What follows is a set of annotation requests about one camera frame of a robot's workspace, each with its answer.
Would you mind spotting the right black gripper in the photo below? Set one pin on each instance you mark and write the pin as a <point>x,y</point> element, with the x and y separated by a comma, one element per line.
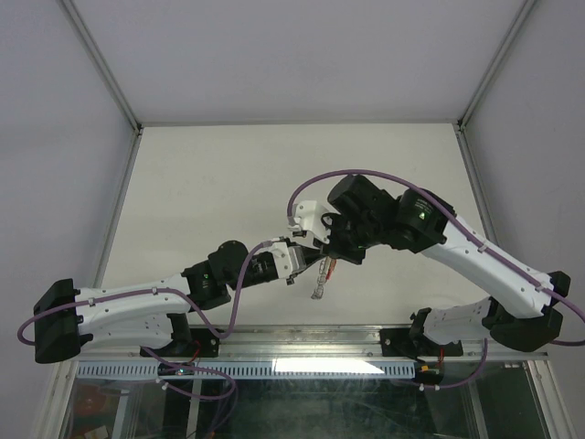
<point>332,249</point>

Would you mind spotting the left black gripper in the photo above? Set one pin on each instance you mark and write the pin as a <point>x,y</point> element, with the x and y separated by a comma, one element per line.
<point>312,256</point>

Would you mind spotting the red handled keyring holder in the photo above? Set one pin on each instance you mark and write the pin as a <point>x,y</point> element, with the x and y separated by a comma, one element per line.
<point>326,269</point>

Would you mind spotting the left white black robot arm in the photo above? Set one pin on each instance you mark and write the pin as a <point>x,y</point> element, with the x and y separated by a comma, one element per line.
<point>70,320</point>

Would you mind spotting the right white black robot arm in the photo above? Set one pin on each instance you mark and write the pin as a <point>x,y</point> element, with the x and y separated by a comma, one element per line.
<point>518,311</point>

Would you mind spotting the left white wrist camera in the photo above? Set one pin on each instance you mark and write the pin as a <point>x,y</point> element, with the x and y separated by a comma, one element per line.
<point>288,258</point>

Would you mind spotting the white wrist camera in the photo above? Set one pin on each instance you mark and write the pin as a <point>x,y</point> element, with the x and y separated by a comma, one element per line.
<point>306,220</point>
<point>288,258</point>

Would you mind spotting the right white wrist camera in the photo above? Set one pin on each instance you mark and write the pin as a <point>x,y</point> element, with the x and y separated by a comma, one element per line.
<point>306,220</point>

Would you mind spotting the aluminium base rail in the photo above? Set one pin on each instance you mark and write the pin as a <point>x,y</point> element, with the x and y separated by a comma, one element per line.
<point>265,342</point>

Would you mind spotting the white slotted cable duct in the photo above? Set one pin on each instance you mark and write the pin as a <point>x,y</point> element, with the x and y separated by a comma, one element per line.
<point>272,369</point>

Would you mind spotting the right aluminium frame post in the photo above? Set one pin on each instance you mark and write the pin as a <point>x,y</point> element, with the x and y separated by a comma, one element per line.
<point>498,60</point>

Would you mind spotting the aluminium frame post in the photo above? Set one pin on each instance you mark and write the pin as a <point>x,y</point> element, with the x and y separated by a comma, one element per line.
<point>99,62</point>
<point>498,60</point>

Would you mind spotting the left aluminium frame post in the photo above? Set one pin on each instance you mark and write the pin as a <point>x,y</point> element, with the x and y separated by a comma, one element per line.
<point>99,62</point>

